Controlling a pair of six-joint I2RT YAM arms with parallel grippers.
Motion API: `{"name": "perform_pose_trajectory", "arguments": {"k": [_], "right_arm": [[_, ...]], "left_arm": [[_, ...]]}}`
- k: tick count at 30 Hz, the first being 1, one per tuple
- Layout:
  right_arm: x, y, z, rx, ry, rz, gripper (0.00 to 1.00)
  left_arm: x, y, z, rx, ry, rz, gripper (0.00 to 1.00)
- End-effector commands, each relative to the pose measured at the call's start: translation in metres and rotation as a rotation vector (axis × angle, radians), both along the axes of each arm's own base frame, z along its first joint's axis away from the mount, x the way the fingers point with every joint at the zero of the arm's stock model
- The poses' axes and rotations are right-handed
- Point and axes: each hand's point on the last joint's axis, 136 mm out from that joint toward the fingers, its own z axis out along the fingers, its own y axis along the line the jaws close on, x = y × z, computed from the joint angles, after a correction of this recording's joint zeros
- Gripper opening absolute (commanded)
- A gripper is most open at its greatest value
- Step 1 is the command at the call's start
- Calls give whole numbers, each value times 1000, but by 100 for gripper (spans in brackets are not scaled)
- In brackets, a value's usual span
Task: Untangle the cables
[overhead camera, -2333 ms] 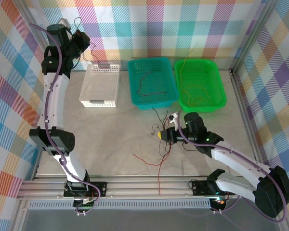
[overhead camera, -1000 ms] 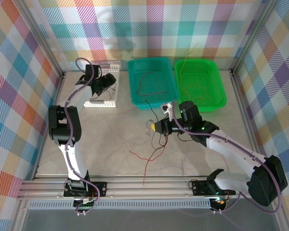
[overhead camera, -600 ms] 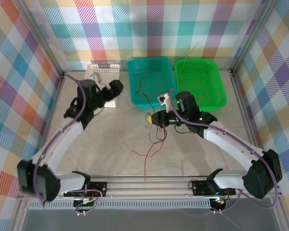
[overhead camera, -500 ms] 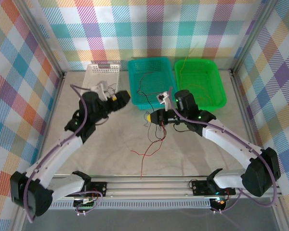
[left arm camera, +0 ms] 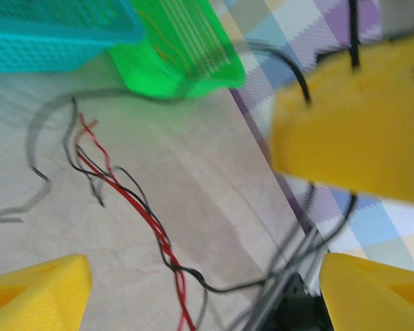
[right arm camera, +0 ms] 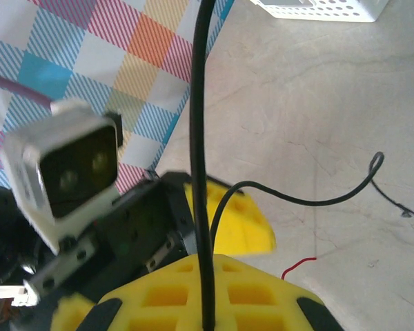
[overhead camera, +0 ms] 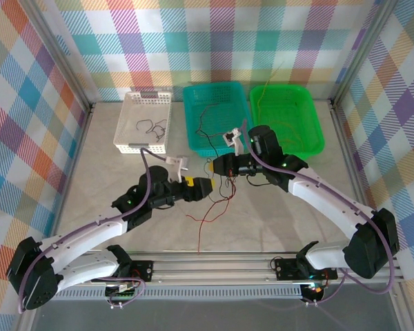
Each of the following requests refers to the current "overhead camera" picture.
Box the controller board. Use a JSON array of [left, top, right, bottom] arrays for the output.
[[104, 281, 141, 304], [302, 279, 331, 299]]

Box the grey slotted cable duct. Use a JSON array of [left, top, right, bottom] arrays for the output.
[[50, 286, 306, 301]]

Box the white perforated plastic basket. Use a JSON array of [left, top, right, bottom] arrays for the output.
[[112, 90, 174, 155]]

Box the aluminium frame post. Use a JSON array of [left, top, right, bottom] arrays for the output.
[[329, 0, 401, 108], [23, 0, 97, 111]]

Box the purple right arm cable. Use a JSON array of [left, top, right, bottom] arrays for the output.
[[241, 119, 397, 306]]

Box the teal plastic basket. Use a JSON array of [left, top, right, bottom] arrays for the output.
[[181, 81, 255, 158]]

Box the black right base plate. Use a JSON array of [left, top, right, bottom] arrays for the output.
[[273, 257, 339, 281]]

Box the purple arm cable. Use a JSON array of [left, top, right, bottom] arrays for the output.
[[241, 119, 397, 306], [17, 148, 169, 314]]

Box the right controller board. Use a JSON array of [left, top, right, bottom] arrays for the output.
[[302, 279, 331, 299]]

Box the bundle of coloured wires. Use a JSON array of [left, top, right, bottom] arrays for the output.
[[185, 175, 237, 223], [185, 172, 238, 255]]

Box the left controller board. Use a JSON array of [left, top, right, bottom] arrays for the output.
[[104, 281, 141, 304]]

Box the green plastic basket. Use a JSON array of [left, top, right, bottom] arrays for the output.
[[248, 84, 325, 162]]

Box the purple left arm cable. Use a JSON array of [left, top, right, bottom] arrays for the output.
[[17, 148, 169, 314]]

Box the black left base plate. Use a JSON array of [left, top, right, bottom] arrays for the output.
[[130, 260, 155, 283]]

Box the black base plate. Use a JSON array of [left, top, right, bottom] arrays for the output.
[[273, 257, 339, 281], [130, 260, 155, 283]]

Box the thin dark green cable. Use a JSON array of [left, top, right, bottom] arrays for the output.
[[195, 101, 230, 161]]

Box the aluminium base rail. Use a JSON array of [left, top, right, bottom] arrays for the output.
[[82, 250, 401, 288]]

